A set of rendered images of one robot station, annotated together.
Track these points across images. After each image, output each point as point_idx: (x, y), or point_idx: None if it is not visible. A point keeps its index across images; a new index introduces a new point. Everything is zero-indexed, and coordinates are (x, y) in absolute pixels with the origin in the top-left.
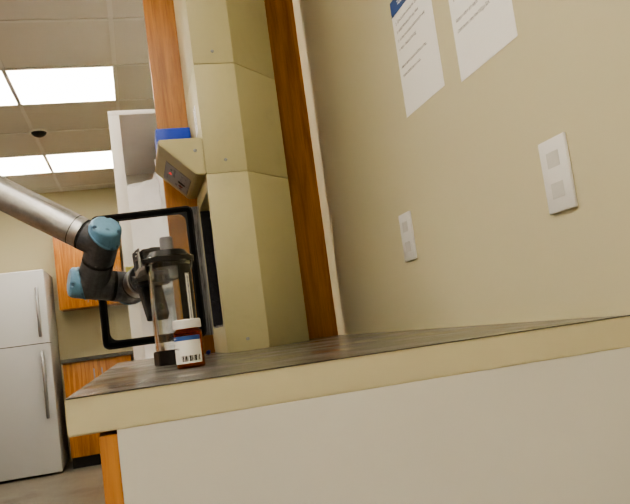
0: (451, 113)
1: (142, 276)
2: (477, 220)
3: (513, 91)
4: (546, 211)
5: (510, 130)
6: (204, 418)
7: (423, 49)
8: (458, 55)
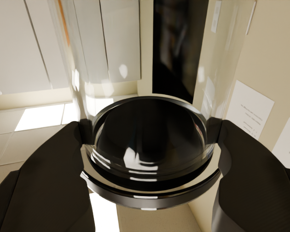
0: None
1: (55, 138)
2: None
3: (248, 65)
4: (259, 3)
5: (258, 52)
6: None
7: None
8: (268, 113)
